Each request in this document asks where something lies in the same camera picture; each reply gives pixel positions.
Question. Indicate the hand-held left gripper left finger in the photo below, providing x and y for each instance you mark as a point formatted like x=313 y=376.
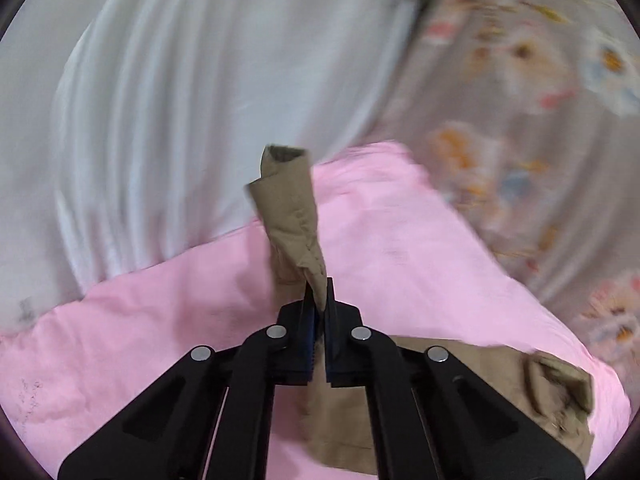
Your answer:
x=310 y=332

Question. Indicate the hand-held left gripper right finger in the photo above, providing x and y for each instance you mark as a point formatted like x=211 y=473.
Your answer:
x=331 y=342

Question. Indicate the khaki quilted jacket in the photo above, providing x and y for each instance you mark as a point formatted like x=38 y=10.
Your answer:
x=290 y=220

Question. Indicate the white cloth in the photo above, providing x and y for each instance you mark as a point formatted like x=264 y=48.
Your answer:
x=175 y=85

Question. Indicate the grey floral bed sheet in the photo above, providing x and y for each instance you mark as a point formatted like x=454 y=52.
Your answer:
x=500 y=85

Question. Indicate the pink bed sheet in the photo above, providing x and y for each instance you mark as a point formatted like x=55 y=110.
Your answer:
x=400 y=240

